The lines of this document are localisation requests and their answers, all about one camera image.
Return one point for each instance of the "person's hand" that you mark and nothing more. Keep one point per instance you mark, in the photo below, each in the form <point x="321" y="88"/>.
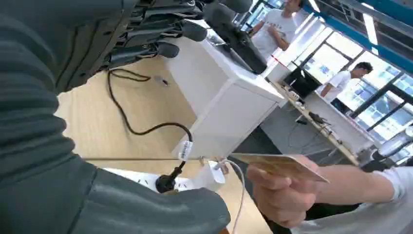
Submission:
<point x="280" y="200"/>

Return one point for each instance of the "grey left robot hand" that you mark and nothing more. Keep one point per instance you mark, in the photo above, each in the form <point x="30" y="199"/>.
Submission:
<point x="122" y="210"/>

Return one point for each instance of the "beige card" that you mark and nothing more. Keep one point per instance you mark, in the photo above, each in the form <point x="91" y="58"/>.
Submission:
<point x="277" y="161"/>

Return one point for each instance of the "white power strip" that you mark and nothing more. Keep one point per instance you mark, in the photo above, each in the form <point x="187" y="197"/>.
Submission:
<point x="142" y="177"/>

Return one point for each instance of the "black power plug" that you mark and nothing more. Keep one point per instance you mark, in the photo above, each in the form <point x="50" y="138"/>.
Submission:
<point x="166" y="183"/>

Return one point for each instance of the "white charger adapter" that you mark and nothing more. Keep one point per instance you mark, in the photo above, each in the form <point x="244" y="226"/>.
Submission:
<point x="209" y="177"/>

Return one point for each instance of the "long wooden desk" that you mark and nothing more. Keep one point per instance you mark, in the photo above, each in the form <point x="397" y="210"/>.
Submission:
<point x="319" y="129"/>

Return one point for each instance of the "white desk partition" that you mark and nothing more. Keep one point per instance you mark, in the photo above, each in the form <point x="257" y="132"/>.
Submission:
<point x="342" y="122"/>

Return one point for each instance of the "person in pale shirt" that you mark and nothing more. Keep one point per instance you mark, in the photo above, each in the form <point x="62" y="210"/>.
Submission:
<point x="380" y="216"/>

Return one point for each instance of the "white cabinet box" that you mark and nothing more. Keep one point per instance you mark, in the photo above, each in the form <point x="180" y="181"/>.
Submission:
<point x="226" y="106"/>

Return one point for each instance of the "grey office chair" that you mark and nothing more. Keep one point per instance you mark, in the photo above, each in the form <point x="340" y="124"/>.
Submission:
<point x="387" y="151"/>

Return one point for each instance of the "black monitor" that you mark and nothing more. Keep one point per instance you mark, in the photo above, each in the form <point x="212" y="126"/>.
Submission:
<point x="303" y="82"/>

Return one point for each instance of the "person bent over desk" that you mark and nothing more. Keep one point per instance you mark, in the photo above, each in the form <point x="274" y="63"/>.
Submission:
<point x="342" y="82"/>

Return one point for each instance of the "white box with red stripe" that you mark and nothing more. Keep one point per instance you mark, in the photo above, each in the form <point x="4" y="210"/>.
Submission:
<point x="277" y="66"/>

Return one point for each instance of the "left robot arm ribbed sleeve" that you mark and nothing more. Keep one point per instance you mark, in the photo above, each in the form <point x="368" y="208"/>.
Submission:
<point x="29" y="106"/>

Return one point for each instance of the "black angular device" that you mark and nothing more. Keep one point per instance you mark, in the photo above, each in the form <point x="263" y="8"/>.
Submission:
<point x="242" y="48"/>

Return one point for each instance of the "standing person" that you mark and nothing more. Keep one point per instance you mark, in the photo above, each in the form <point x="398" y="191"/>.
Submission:
<point x="277" y="29"/>

